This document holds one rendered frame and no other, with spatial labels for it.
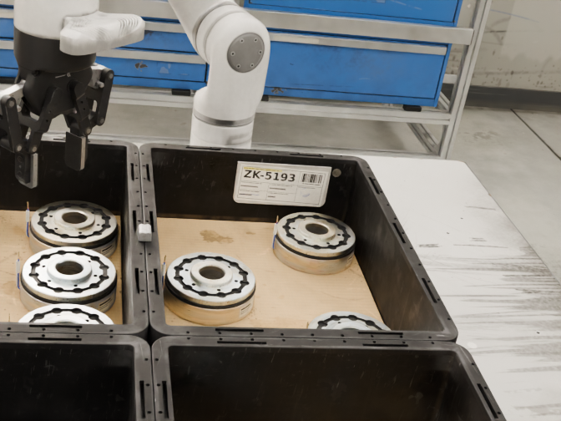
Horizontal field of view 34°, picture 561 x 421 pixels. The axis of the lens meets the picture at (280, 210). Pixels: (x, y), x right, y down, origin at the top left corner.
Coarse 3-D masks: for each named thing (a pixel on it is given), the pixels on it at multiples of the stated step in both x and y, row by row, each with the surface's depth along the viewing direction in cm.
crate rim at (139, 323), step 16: (48, 144) 111; (64, 144) 112; (96, 144) 112; (112, 144) 113; (128, 144) 114; (128, 160) 110; (128, 176) 106; (128, 192) 103; (144, 256) 92; (144, 272) 89; (144, 288) 87; (144, 304) 84; (144, 320) 82; (144, 336) 82
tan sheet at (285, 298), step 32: (160, 224) 117; (192, 224) 119; (224, 224) 120; (256, 224) 121; (160, 256) 111; (256, 256) 114; (256, 288) 108; (288, 288) 109; (320, 288) 110; (352, 288) 111; (256, 320) 102; (288, 320) 103
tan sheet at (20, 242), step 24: (0, 216) 113; (24, 216) 114; (0, 240) 109; (24, 240) 109; (120, 240) 113; (0, 264) 104; (120, 264) 108; (0, 288) 100; (120, 288) 104; (0, 312) 96; (24, 312) 97; (120, 312) 100
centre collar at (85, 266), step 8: (64, 256) 101; (72, 256) 101; (48, 264) 99; (56, 264) 99; (64, 264) 100; (72, 264) 101; (80, 264) 100; (88, 264) 100; (48, 272) 98; (56, 272) 98; (88, 272) 99; (56, 280) 97; (64, 280) 97; (72, 280) 97; (80, 280) 98
